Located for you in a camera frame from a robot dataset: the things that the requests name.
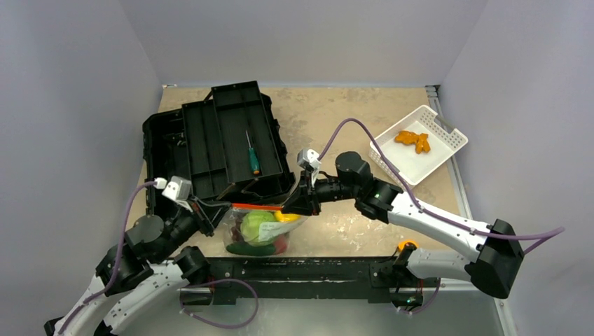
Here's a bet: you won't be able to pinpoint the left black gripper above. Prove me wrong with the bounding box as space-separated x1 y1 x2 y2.
153 191 231 262

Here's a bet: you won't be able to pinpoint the yellow orange fruit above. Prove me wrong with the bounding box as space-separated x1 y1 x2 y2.
273 211 301 223

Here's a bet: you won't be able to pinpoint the green cabbage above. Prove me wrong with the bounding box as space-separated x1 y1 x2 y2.
240 211 279 246

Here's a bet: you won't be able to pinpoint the clear zip bag orange zipper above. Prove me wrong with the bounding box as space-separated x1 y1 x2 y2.
220 204 308 249

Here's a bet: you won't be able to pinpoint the green cucumber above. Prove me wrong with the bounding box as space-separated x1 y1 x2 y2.
226 242 277 257

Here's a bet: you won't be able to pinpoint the pink peach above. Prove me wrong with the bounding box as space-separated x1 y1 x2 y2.
273 234 289 255

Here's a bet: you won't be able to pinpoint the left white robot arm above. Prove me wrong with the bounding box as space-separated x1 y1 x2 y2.
44 196 232 335

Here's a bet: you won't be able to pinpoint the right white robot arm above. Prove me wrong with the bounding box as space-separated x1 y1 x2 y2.
282 151 525 299

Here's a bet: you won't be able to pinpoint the black plastic toolbox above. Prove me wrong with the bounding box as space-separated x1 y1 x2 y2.
142 94 296 204

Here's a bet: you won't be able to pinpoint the black toolbox tray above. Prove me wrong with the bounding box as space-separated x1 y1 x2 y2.
182 80 288 190

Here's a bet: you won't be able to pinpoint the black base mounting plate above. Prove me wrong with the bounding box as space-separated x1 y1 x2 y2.
180 257 438 308

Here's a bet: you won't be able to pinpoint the orange emergency button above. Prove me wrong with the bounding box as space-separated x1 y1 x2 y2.
396 239 418 253

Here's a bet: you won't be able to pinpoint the orange carrot pieces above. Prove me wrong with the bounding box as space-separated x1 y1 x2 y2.
394 130 431 154

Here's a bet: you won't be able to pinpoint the white plastic basket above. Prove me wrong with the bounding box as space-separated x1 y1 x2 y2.
368 105 468 188

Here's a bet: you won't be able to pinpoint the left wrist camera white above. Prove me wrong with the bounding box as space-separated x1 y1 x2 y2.
153 176 192 211

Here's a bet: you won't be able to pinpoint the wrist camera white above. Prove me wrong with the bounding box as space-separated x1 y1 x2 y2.
153 176 192 211
297 148 322 185

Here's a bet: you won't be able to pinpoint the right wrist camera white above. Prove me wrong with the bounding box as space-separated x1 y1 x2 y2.
297 148 322 185

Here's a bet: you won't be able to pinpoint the green handle screwdriver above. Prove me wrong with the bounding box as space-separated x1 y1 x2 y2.
245 130 261 176

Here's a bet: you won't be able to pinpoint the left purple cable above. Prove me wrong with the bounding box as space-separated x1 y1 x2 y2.
55 181 260 336

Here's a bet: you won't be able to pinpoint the aluminium frame rail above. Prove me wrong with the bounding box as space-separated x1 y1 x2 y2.
95 257 483 298

